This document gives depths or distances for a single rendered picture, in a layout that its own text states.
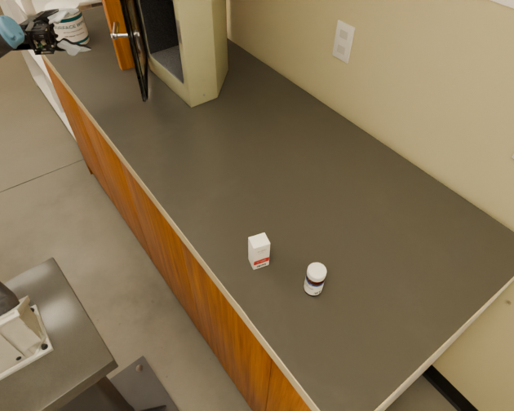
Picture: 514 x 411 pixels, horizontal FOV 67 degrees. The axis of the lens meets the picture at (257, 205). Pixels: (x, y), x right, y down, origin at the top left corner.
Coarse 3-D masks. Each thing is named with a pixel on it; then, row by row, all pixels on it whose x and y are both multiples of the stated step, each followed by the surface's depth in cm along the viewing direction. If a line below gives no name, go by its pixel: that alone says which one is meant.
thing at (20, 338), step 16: (0, 320) 66; (16, 320) 68; (32, 320) 76; (0, 336) 67; (16, 336) 70; (32, 336) 73; (48, 336) 80; (0, 352) 70; (16, 352) 73; (32, 352) 76; (48, 352) 78; (0, 368) 73; (16, 368) 75
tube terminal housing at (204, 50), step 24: (192, 0) 112; (216, 0) 122; (192, 24) 116; (216, 24) 125; (192, 48) 121; (216, 48) 129; (168, 72) 138; (192, 72) 127; (216, 72) 133; (192, 96) 133; (216, 96) 139
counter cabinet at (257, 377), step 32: (64, 96) 184; (96, 160) 193; (128, 192) 158; (128, 224) 204; (160, 224) 132; (160, 256) 164; (192, 256) 114; (192, 288) 137; (224, 320) 117; (224, 352) 141; (256, 352) 103; (256, 384) 121; (288, 384) 91
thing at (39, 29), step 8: (32, 24) 110; (40, 24) 112; (48, 24) 111; (24, 32) 112; (32, 32) 110; (40, 32) 110; (48, 32) 111; (24, 40) 111; (32, 40) 111; (40, 40) 112; (48, 40) 111; (16, 48) 111; (24, 48) 111; (32, 48) 112; (40, 48) 114; (48, 48) 113
